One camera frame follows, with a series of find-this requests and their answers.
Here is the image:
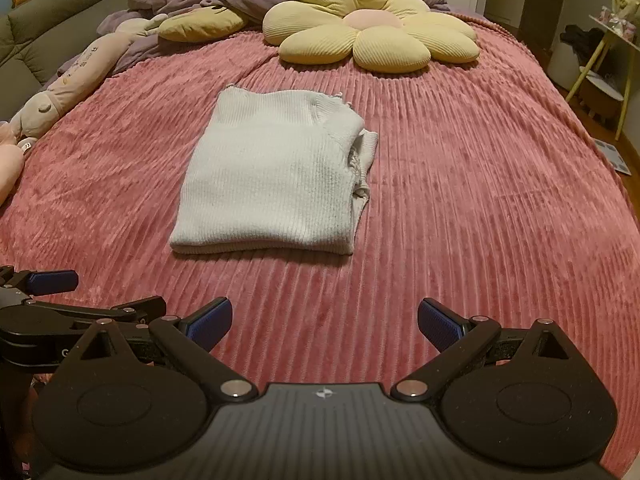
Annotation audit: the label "pink ribbed blanket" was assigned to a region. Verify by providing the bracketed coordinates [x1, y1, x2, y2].
[0, 14, 633, 473]

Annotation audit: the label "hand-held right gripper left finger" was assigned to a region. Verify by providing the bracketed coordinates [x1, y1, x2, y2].
[75, 297, 257, 402]

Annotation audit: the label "wrapped flower bouquet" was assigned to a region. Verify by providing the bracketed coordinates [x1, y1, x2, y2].
[600, 0, 640, 41]

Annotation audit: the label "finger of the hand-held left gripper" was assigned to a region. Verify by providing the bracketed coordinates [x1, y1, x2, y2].
[0, 296, 167, 341]
[0, 266, 79, 302]

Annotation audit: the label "long pink plush rabbit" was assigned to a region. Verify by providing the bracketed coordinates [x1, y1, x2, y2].
[7, 12, 168, 138]

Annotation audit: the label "white bin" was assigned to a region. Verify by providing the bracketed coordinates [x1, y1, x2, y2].
[547, 25, 593, 92]

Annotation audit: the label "green upholstered headboard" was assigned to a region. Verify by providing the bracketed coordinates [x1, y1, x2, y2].
[0, 0, 128, 123]

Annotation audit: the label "white knit sweater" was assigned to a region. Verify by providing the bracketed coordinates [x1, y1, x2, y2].
[169, 85, 380, 256]

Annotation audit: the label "yellow-legged side table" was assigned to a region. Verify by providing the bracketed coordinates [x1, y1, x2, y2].
[565, 15, 640, 141]

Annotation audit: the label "patterned floor mat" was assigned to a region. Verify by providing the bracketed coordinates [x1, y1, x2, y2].
[592, 139, 635, 177]

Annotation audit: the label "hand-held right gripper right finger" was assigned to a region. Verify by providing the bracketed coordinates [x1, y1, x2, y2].
[390, 297, 573, 402]

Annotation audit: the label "dark clothes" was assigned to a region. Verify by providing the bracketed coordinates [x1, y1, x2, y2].
[559, 25, 608, 56]

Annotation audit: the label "pale pink plush toy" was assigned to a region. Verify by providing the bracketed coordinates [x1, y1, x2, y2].
[0, 120, 37, 206]

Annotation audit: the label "dark round stool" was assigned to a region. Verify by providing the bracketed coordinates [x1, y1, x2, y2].
[580, 72, 626, 123]

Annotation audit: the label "small yellow pillow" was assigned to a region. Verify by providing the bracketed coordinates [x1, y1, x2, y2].
[157, 6, 251, 43]

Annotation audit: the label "yellow flower cushion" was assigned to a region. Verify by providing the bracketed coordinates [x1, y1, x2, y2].
[262, 0, 481, 72]

